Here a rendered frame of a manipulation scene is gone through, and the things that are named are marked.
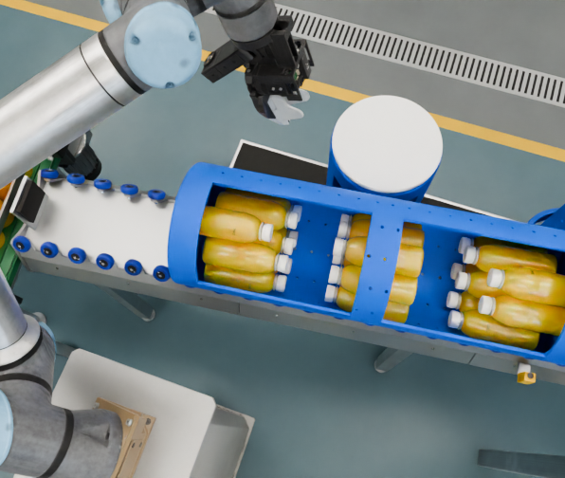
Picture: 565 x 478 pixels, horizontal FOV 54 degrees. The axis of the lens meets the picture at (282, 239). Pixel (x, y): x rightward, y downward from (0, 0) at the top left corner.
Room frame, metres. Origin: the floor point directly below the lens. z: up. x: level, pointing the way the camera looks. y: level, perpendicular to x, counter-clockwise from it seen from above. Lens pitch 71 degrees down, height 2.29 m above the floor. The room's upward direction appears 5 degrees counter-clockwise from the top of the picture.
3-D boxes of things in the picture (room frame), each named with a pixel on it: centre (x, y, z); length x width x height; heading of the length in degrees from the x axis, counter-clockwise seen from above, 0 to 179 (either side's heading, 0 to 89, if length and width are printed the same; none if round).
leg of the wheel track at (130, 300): (0.53, 0.59, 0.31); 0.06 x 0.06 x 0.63; 73
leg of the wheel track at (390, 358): (0.23, -0.35, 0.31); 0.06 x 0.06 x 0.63; 73
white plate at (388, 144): (0.68, -0.29, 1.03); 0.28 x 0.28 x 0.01
